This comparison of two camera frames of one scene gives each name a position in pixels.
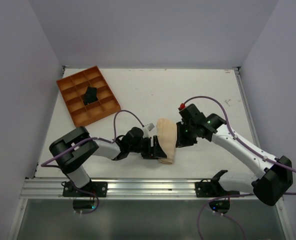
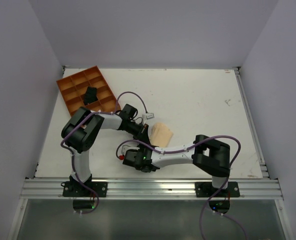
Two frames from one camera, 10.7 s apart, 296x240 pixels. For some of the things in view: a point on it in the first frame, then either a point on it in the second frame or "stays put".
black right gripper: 181,140 → 141,147
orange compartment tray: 73,88 stays put
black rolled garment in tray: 90,95 stays put
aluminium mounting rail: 52,188 stays put
